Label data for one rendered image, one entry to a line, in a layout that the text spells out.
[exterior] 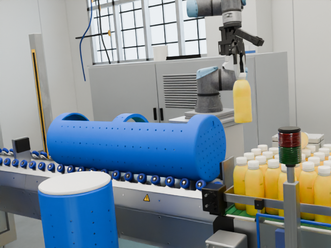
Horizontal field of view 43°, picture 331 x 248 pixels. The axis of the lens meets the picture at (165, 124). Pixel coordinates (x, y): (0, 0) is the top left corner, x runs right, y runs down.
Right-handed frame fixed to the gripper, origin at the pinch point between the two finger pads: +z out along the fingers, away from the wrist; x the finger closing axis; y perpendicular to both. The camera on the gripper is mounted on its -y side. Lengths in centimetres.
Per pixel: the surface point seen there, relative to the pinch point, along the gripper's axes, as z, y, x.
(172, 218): 57, 32, 7
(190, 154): 29.7, 18.7, 11.2
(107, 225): 53, 43, 36
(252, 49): -33, 61, -180
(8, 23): -136, 468, -259
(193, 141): 24.8, 17.3, 10.6
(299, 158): 28, -30, 36
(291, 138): 22, -29, 39
